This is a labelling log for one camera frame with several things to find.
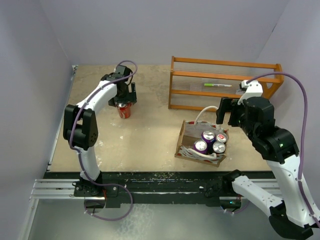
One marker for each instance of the green white marker pen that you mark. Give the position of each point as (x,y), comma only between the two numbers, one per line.
(217,85)

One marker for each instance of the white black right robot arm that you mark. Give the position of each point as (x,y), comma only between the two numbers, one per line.
(294,215)

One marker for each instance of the red tab soda can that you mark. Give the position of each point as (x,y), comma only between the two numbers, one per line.
(221,137)

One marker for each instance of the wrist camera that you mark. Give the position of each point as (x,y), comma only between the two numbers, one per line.
(122,71)
(251,89)

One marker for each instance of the watermelon print canvas bag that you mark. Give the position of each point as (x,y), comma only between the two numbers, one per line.
(190,132)

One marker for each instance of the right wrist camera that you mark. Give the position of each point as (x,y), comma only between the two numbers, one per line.
(251,89)

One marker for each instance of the purple fanta can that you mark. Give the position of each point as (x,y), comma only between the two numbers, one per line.
(208,136)
(200,146)

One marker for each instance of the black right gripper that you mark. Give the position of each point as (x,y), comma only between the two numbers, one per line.
(226,104)

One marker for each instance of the small grey clips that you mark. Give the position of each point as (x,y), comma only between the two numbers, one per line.
(239,91)

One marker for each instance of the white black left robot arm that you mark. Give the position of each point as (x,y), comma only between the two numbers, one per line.
(80,126)

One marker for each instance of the orange wooden shelf rack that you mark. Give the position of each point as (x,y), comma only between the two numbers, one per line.
(206,78)

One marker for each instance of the red cola can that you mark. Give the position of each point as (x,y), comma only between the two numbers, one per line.
(124,110)

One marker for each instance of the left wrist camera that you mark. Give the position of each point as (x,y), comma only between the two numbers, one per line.
(122,71)

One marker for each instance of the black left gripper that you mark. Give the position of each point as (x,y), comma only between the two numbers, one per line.
(130,97)

